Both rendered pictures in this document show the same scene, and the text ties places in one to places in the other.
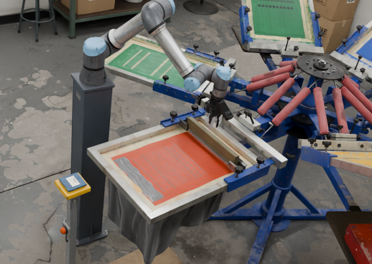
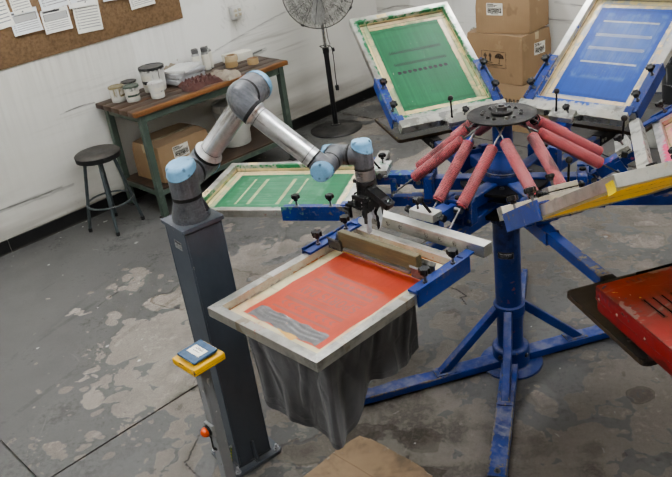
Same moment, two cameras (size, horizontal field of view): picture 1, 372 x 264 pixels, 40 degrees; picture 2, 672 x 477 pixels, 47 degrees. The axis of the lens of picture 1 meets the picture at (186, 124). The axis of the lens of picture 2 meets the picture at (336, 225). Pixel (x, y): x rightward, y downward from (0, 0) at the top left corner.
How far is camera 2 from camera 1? 46 cm
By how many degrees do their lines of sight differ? 9
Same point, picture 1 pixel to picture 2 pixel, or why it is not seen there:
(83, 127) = (197, 287)
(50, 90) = (152, 290)
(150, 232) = (327, 394)
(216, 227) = (437, 396)
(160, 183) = (321, 321)
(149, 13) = (237, 94)
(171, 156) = (328, 286)
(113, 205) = (268, 382)
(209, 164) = (384, 281)
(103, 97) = (213, 237)
